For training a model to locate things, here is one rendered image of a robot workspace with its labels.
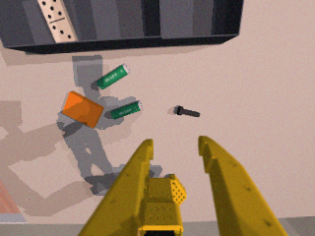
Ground black bolt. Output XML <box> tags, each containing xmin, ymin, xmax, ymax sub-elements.
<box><xmin>177</xmin><ymin>106</ymin><xmax>200</xmax><ymax>117</ymax></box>

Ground white domino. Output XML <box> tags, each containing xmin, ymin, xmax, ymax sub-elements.
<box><xmin>37</xmin><ymin>0</ymin><xmax>78</xmax><ymax>42</ymax></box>

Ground dark grey bin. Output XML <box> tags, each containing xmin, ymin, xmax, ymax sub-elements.
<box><xmin>0</xmin><ymin>0</ymin><xmax>244</xmax><ymax>55</ymax></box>

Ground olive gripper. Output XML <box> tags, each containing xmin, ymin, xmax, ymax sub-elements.
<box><xmin>78</xmin><ymin>136</ymin><xmax>288</xmax><ymax>236</ymax></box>

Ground green aa battery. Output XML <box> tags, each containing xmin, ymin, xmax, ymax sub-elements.
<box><xmin>96</xmin><ymin>63</ymin><xmax>130</xmax><ymax>89</ymax></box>
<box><xmin>111</xmin><ymin>101</ymin><xmax>143</xmax><ymax>119</ymax></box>

